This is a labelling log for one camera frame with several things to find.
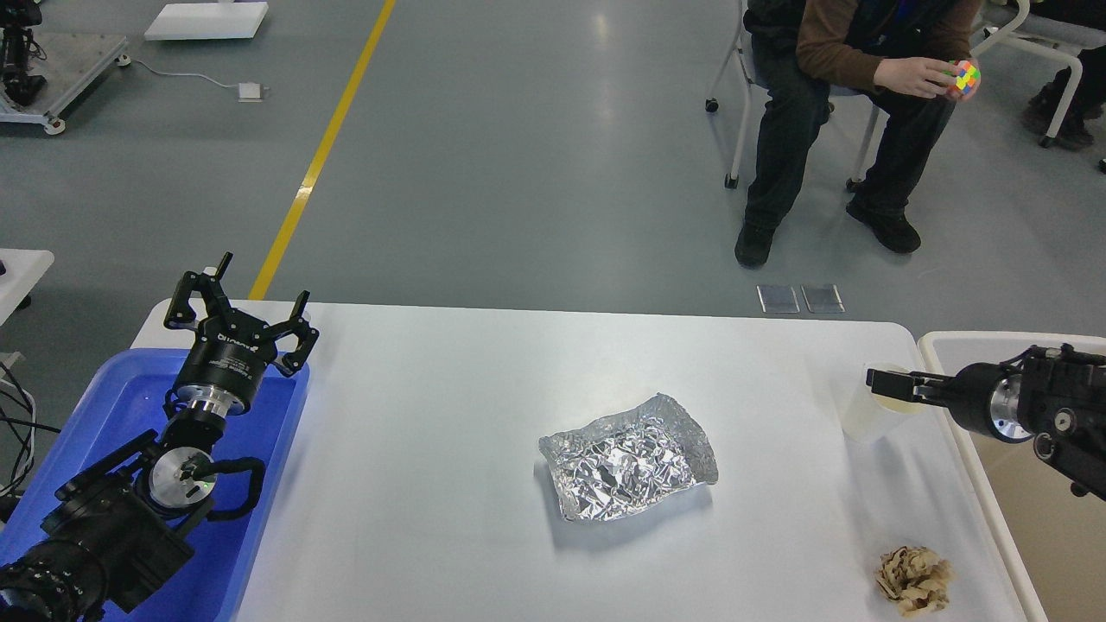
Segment wheeled robot base platform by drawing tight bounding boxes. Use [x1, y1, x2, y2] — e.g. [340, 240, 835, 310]
[1, 1, 131, 136]

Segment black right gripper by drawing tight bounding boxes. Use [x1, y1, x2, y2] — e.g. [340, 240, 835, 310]
[866, 363, 1026, 442]

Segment person's left hand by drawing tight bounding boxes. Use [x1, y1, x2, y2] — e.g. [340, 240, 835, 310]
[949, 59, 984, 105]

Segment person in brown sweater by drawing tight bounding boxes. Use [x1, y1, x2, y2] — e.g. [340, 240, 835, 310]
[734, 1, 982, 269]

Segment right floor metal plate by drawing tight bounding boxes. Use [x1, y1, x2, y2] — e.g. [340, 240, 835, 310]
[801, 284, 846, 314]

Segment white side table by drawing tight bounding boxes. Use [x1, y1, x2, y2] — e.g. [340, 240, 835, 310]
[1, 248, 55, 324]

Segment white floor power box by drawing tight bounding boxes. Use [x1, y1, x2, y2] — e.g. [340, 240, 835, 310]
[237, 82, 264, 103]

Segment white paper cup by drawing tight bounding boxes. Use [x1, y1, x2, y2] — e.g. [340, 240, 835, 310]
[839, 362, 925, 444]

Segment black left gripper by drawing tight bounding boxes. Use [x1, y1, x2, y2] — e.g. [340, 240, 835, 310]
[164, 253, 320, 416]

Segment colourful puzzle cube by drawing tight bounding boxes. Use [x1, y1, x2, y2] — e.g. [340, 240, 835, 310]
[945, 60, 982, 100]

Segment black cables bundle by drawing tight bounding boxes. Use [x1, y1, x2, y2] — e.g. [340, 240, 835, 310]
[0, 361, 61, 498]

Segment crumpled brown paper ball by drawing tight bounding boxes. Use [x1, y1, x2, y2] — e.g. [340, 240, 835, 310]
[874, 546, 957, 619]

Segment left floor metal plate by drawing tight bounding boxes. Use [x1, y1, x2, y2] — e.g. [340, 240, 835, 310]
[757, 284, 799, 314]

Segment white flat board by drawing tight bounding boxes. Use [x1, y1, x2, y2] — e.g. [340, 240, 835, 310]
[143, 1, 269, 41]

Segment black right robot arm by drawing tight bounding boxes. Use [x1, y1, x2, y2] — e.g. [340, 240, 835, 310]
[865, 343, 1105, 499]

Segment white office chair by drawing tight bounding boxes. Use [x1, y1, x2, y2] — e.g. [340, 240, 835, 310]
[706, 0, 891, 188]

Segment crumpled aluminium foil sheet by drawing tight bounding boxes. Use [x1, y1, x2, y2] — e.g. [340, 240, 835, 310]
[538, 393, 719, 523]

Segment white plastic bin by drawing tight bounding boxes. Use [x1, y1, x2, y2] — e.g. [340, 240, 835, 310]
[918, 331, 1105, 621]

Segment blue plastic bin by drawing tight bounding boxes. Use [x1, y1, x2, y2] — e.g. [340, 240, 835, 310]
[1, 349, 309, 621]

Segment floor metal plate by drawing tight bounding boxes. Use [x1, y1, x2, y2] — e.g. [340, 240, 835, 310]
[757, 284, 799, 314]
[801, 284, 846, 314]

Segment person's right hand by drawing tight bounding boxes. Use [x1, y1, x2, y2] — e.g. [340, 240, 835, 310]
[873, 58, 957, 99]

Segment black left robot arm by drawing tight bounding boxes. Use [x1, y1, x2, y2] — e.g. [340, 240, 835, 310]
[3, 253, 320, 621]

